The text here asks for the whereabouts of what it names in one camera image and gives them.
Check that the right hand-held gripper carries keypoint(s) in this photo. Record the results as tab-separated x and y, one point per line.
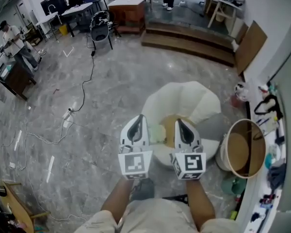
191	164

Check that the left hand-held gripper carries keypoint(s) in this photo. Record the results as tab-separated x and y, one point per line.
135	164

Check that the green snack packet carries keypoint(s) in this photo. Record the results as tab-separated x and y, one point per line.
157	132

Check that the white flower-shaped floor cushion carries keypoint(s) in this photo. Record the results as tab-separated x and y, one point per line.
196	98

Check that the person's left forearm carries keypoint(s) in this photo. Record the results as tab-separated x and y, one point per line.
116	200

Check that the person's right forearm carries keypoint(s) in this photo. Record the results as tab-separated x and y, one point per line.
198	203

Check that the red waste bin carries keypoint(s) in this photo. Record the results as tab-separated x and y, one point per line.
236	101

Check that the white power strip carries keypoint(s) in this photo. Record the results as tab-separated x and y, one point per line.
68	114

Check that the person's beige shirt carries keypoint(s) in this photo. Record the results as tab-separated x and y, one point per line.
155	217

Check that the teal cloth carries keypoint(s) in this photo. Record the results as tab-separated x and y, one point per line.
268	160

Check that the green crumpled packet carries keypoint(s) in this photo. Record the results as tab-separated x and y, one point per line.
234	215

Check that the plaid cloth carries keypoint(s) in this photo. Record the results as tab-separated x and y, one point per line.
277	176

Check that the wooden platform steps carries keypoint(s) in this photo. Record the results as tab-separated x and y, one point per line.
184	42

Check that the cola bottle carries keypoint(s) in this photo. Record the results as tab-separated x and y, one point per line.
266	199

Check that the black crumpled cloth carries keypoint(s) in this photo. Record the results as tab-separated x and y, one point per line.
255	216

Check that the grey chair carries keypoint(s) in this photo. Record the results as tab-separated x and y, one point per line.
100	34

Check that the white window sill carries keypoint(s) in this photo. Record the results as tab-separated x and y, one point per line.
269	215

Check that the wooden board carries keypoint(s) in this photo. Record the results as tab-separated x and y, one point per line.
251	47

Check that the brown cabinet white top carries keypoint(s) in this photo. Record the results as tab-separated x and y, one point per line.
126	13

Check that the yellow bin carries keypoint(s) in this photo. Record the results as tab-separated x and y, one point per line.
63	30

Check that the dark wooden desk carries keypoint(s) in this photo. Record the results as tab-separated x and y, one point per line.
17	79

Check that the black table white top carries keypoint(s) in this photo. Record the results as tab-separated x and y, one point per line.
77	8

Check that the white wooden table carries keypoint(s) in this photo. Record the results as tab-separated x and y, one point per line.
223	1

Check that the white sink table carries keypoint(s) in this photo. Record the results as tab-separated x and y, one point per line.
48	18

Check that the black cabinet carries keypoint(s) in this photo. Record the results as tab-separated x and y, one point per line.
55	5

